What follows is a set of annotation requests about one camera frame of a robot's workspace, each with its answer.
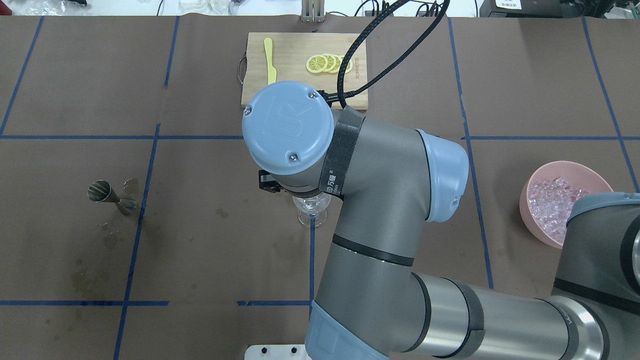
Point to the steel double jigger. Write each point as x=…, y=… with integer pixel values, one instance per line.
x=101, y=191

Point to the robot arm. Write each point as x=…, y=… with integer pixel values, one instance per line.
x=392, y=181

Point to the clear wine glass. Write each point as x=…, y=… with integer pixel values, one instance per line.
x=312, y=212

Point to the clear ice cubes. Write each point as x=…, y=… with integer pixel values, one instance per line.
x=550, y=202

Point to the lemon slices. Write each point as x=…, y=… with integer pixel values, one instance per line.
x=324, y=63

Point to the yellow plastic knife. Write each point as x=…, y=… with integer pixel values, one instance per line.
x=268, y=47

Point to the bamboo cutting board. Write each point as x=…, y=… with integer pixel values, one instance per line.
x=290, y=53

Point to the pink bowl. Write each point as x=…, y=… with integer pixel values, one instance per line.
x=578, y=174

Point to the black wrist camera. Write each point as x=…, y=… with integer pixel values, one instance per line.
x=267, y=182

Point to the aluminium frame post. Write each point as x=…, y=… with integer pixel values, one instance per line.
x=313, y=11

